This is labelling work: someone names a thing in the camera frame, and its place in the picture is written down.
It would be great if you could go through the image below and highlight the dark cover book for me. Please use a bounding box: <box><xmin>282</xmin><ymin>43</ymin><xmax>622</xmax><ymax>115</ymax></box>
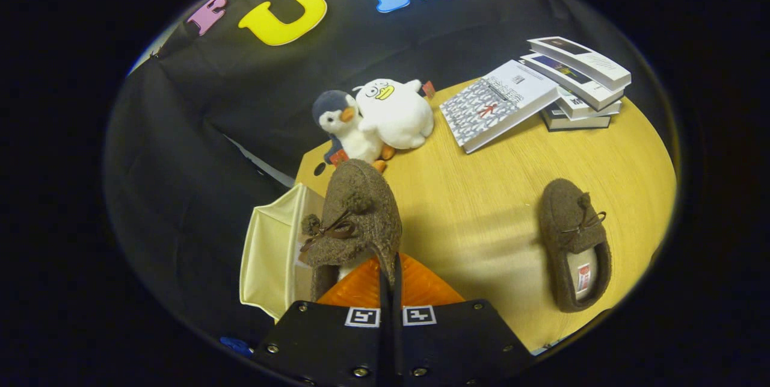
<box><xmin>541</xmin><ymin>104</ymin><xmax>611</xmax><ymax>132</ymax></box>

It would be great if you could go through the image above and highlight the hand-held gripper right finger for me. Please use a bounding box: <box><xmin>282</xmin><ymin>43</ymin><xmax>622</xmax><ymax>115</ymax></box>
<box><xmin>392</xmin><ymin>253</ymin><xmax>533</xmax><ymax>387</ymax></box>

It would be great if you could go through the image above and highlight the black backdrop cloth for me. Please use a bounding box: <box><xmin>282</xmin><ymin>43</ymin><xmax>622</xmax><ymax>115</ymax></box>
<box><xmin>105</xmin><ymin>0</ymin><xmax>662</xmax><ymax>345</ymax></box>

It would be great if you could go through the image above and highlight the grey penguin plush toy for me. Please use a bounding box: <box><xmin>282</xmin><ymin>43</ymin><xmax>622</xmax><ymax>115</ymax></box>
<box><xmin>312</xmin><ymin>90</ymin><xmax>395</xmax><ymax>172</ymax></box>

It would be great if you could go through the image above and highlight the beige fabric storage box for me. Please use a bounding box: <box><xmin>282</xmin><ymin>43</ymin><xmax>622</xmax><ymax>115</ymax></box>
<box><xmin>239</xmin><ymin>182</ymin><xmax>328</xmax><ymax>321</ymax></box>

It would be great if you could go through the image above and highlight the brown fuzzy slipper shoe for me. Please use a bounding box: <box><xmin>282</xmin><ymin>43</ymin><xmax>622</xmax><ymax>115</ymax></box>
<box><xmin>537</xmin><ymin>178</ymin><xmax>613</xmax><ymax>314</ymax></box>
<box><xmin>299</xmin><ymin>158</ymin><xmax>404</xmax><ymax>303</ymax></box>

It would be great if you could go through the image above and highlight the white duck plush toy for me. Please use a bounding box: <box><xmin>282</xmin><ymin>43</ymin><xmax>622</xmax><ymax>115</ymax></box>
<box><xmin>353</xmin><ymin>78</ymin><xmax>435</xmax><ymax>150</ymax></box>

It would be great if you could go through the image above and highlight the small blue object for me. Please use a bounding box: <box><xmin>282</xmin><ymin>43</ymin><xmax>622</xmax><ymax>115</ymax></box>
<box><xmin>220</xmin><ymin>336</ymin><xmax>253</xmax><ymax>356</ymax></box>

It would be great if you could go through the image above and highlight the patterned cover book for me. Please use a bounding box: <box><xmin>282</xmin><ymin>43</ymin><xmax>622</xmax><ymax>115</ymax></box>
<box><xmin>439</xmin><ymin>60</ymin><xmax>560</xmax><ymax>154</ymax></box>

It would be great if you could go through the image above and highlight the white book with blue cover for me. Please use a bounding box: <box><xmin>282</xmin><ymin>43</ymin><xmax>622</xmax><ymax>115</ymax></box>
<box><xmin>521</xmin><ymin>53</ymin><xmax>624</xmax><ymax>111</ymax></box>

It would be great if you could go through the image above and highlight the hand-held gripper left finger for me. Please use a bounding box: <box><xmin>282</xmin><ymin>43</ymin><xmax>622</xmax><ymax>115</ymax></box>
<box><xmin>251</xmin><ymin>256</ymin><xmax>392</xmax><ymax>387</ymax></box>

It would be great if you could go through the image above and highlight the white paperback book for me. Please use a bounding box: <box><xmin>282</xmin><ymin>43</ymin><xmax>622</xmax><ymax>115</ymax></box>
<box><xmin>556</xmin><ymin>87</ymin><xmax>621</xmax><ymax>121</ymax></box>

